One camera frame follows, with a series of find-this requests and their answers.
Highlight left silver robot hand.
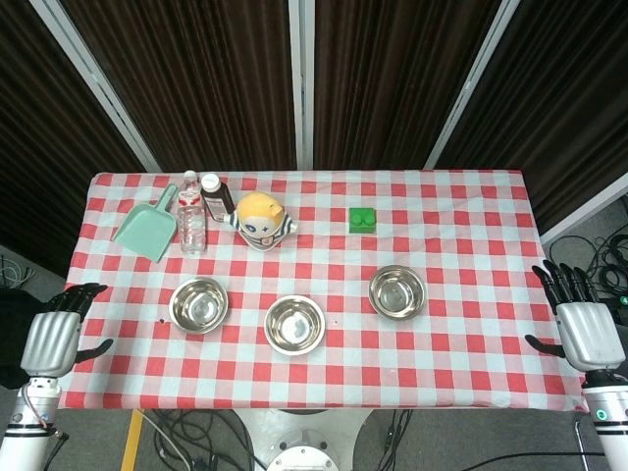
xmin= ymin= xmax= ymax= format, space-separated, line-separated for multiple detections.
xmin=20 ymin=283 xmax=115 ymax=379

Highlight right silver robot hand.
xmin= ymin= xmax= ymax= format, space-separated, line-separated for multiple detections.
xmin=524 ymin=259 xmax=627 ymax=373

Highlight steel bowl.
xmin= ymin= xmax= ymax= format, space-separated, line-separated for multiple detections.
xmin=168 ymin=277 xmax=230 ymax=338
xmin=368 ymin=264 xmax=427 ymax=320
xmin=263 ymin=293 xmax=327 ymax=355

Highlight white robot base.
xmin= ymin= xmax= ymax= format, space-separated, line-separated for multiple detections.
xmin=235 ymin=409 xmax=379 ymax=471

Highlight yellow floor tape strip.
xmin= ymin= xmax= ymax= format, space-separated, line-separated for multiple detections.
xmin=120 ymin=409 xmax=146 ymax=471

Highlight mint green plastic dustpan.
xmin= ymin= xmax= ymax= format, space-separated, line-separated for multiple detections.
xmin=111 ymin=183 xmax=179 ymax=265

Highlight red white checkered tablecloth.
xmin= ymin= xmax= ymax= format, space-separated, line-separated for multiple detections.
xmin=56 ymin=170 xmax=590 ymax=412

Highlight clear plastic water bottle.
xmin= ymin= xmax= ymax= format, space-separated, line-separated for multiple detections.
xmin=176 ymin=170 xmax=208 ymax=260

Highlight dark ribbed partition panel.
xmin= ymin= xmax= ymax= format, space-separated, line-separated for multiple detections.
xmin=61 ymin=0 xmax=297 ymax=173
xmin=0 ymin=0 xmax=151 ymax=279
xmin=312 ymin=0 xmax=502 ymax=172
xmin=435 ymin=0 xmax=628 ymax=233

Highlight dark brown bottle white cap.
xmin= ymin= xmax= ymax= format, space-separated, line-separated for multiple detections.
xmin=199 ymin=173 xmax=236 ymax=223

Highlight yellow plush doll striped shirt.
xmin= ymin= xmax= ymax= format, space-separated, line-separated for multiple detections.
xmin=224 ymin=190 xmax=299 ymax=252

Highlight green toy building block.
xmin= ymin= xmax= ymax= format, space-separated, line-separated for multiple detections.
xmin=347 ymin=206 xmax=378 ymax=236

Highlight thin left wrist cable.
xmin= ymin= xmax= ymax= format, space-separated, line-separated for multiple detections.
xmin=18 ymin=385 xmax=54 ymax=429

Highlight grey floor cable bundle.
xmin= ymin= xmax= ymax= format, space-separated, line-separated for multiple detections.
xmin=0 ymin=253 xmax=36 ymax=291

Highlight black floor cable bundle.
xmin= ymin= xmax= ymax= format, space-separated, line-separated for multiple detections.
xmin=380 ymin=409 xmax=414 ymax=465
xmin=548 ymin=195 xmax=628 ymax=298
xmin=141 ymin=409 xmax=269 ymax=471

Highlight long black floor cable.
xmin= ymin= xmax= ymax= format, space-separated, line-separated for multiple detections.
xmin=377 ymin=448 xmax=612 ymax=465

